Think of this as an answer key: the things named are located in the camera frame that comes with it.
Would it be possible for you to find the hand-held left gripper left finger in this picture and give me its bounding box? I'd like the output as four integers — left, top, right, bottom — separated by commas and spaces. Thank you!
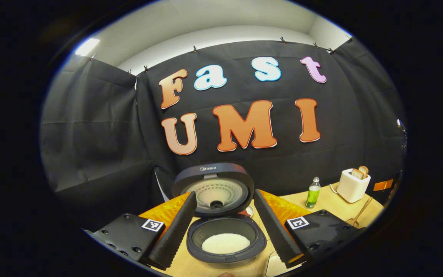
83, 191, 198, 271

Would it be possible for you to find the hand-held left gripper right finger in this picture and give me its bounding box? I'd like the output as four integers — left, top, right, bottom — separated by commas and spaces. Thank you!
253, 189, 365, 269

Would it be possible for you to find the wooden spoon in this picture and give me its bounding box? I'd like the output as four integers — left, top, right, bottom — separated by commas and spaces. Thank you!
354, 197, 373, 224

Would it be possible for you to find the white rice heap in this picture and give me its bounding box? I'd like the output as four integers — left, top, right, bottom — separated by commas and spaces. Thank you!
202, 233, 251, 255

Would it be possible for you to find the dark silver rice cooker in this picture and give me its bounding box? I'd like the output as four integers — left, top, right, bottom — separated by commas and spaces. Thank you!
172, 162, 268, 269

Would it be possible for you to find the white toaster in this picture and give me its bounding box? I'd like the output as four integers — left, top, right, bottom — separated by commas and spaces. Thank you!
336, 168, 371, 204

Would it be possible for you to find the green label plastic bottle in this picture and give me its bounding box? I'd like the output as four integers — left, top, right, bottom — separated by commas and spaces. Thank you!
305, 177, 321, 209

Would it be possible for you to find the ceiling light panel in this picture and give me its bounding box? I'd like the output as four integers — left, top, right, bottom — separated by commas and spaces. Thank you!
75, 38, 101, 57

